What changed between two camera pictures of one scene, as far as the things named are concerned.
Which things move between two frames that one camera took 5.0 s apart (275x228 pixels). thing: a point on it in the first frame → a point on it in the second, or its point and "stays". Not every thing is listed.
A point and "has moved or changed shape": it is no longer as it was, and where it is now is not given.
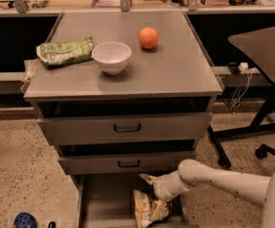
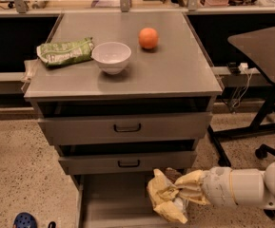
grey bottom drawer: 107,200 stays
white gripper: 161,188 → 217,184
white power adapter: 243,67 stays
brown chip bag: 147,210 has moved or changed shape
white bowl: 111,56 stays
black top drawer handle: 127,131 stays
